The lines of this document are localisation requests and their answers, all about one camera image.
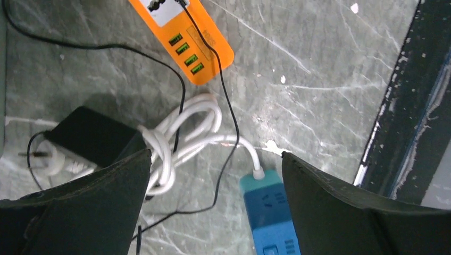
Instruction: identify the black power adapter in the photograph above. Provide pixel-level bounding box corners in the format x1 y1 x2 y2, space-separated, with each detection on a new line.
44 106 146 168

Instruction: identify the translucent green storage box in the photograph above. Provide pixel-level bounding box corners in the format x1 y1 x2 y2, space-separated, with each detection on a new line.
0 7 7 156

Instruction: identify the orange power strip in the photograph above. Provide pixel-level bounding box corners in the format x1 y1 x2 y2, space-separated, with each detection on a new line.
129 0 235 86

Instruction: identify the white cable of teal strip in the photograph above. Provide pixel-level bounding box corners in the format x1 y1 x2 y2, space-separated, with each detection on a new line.
35 93 265 196

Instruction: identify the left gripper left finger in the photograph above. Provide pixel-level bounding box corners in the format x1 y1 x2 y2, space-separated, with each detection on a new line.
1 149 151 254

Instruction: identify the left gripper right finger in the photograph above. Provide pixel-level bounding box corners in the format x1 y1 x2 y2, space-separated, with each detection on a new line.
282 152 450 254

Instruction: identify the blue cube socket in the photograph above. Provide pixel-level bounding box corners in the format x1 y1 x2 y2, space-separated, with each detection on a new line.
241 183 301 255

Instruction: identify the thin black adapter cable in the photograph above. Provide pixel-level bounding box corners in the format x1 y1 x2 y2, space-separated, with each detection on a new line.
2 0 241 255

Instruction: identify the teal power strip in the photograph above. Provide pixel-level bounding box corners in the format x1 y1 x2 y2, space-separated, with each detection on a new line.
239 170 282 194

